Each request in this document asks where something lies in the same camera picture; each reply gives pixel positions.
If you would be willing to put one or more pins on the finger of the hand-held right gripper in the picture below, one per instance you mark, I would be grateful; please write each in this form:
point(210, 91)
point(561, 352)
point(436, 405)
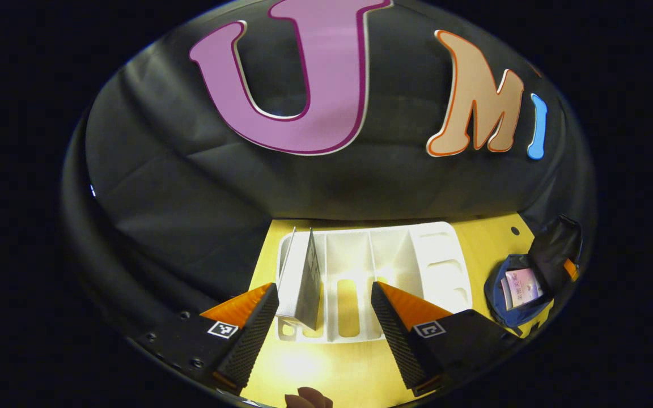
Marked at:
point(572, 270)

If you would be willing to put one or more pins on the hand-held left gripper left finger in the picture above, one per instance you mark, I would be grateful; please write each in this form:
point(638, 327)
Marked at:
point(255, 334)

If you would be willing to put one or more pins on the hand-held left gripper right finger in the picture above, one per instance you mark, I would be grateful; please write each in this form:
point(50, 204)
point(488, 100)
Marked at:
point(397, 340)

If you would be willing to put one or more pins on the blue schoolbag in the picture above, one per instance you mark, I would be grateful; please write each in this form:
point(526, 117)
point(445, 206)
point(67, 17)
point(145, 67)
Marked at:
point(553, 243)

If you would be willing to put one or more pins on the white bookshelf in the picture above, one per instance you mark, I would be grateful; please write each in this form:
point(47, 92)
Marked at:
point(434, 266)

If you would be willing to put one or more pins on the black backdrop cloth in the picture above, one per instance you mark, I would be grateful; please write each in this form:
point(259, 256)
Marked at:
point(190, 187)

